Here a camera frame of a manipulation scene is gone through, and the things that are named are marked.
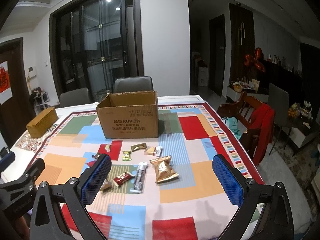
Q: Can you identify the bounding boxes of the red foil candy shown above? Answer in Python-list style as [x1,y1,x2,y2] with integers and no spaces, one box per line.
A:
[92,153,101,160]

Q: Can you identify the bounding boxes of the red white snack packet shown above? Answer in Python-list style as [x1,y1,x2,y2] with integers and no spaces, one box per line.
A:
[113,171,135,187]

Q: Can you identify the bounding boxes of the pale green candy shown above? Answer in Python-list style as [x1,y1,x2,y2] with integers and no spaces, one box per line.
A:
[105,144,111,153]

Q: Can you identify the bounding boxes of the green candy packet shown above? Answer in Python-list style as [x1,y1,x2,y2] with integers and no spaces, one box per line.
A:
[122,151,132,161]

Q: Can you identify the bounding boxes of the gold foil packet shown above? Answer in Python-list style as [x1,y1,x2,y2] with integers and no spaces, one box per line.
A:
[131,143,147,152]

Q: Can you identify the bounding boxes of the clear cheese cake packet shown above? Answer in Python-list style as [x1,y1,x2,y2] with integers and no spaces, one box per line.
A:
[144,146,163,157]

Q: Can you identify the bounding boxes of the gold biscuit bag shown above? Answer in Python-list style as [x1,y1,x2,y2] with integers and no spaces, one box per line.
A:
[150,155,179,184]

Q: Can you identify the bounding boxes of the pink blue snack packet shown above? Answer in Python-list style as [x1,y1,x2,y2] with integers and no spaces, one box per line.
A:
[86,160,96,167]

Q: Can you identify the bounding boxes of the woven wicker tissue box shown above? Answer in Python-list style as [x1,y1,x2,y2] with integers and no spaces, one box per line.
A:
[26,107,58,138]

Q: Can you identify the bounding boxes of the red fu door poster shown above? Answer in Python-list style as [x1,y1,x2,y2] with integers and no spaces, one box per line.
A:
[0,61,12,105]

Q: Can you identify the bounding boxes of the white shoe rack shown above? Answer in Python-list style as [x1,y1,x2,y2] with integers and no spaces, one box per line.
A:
[29,87,50,115]

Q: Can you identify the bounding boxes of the colourful patterned tablecloth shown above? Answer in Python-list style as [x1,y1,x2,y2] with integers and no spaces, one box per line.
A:
[2,96,263,239]

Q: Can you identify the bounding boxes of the red wooden chair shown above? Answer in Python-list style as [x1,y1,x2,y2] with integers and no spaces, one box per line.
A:
[217,92,276,166]

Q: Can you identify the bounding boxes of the grey dining chair left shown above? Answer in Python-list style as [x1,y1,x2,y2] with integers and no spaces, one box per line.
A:
[60,88,92,107]

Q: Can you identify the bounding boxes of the grey dining chair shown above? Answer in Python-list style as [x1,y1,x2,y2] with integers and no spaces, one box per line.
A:
[60,88,92,107]
[114,76,153,93]

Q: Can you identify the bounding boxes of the brown cardboard box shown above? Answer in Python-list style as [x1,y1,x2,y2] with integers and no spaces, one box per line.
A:
[96,90,159,139]

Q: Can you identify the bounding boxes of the white low cabinet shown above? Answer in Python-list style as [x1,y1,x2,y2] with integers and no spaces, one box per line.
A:
[226,84,270,104]

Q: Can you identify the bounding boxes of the black glass sliding door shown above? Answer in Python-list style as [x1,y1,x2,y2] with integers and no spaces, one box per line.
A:
[49,0,144,101]

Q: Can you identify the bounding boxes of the grey dining chair centre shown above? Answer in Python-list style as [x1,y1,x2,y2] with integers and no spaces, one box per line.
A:
[114,76,153,93]

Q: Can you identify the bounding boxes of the red balloon decoration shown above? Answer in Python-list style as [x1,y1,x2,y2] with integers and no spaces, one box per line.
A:
[244,47,265,72]

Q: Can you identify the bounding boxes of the white wall intercom panel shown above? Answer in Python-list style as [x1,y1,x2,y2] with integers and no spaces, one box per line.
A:
[28,66,37,79]

